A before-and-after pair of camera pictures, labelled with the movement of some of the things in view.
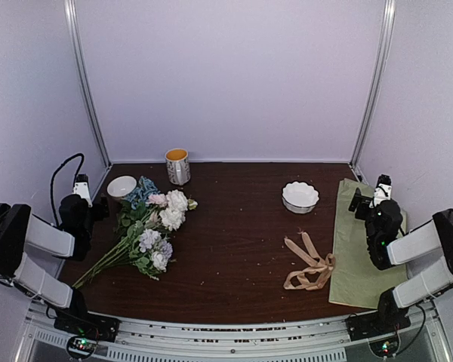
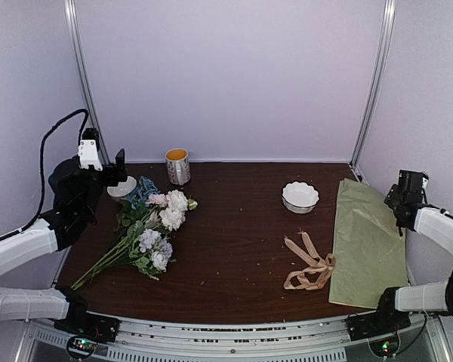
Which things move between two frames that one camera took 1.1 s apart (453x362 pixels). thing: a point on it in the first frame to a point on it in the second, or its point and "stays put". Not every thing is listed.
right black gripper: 363,200 to 392,196
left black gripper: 101,209 to 112,178
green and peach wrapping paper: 355,278 stays put
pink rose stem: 157,200 stays put
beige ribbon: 311,278 stays put
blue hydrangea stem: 141,192 stays put
